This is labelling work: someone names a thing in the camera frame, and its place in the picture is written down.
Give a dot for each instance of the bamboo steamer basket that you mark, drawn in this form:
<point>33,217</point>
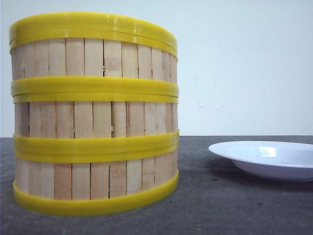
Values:
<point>81,132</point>
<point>95,188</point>
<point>92,57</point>

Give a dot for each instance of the bamboo steamer lid yellow rim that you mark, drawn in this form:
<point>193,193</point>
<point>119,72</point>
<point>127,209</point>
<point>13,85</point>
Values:
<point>91,25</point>

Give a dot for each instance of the white plate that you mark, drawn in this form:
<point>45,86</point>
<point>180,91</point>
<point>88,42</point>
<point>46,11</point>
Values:
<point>275,160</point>

